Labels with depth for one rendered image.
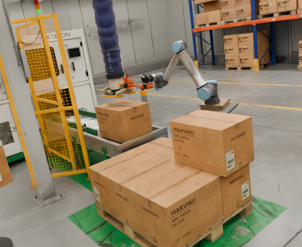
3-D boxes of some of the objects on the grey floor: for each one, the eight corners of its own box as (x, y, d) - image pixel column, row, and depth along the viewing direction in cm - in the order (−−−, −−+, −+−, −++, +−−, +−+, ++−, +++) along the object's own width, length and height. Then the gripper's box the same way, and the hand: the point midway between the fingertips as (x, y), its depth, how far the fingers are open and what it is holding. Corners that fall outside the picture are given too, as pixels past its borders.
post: (150, 158, 455) (139, 90, 427) (153, 156, 459) (143, 89, 431) (153, 159, 450) (142, 90, 422) (156, 157, 453) (146, 89, 426)
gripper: (149, 86, 385) (136, 89, 373) (147, 70, 379) (134, 73, 368) (154, 86, 378) (141, 90, 367) (151, 70, 372) (138, 73, 361)
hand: (139, 82), depth 365 cm, fingers open, 14 cm apart
